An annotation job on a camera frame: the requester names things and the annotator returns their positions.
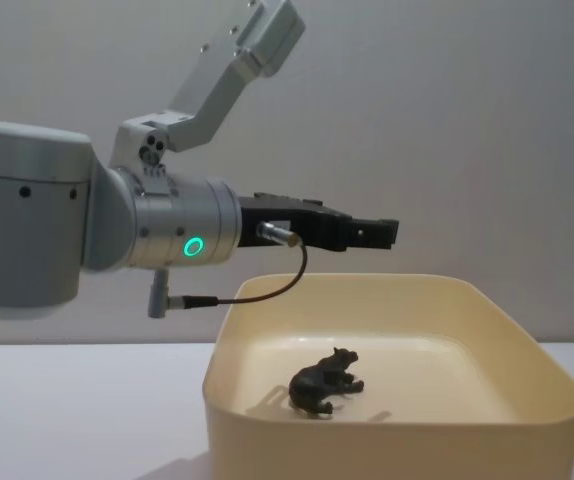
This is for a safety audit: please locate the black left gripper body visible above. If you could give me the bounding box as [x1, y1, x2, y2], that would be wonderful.
[236, 191, 356, 254]

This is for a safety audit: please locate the black toy animal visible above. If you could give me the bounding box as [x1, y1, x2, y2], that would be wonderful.
[288, 346, 366, 416]

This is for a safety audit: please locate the thin dark gripper cable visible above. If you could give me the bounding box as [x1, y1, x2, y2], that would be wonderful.
[166, 223, 310, 308]

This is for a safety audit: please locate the cream plastic bin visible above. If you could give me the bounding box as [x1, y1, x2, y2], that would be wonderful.
[201, 272, 574, 480]

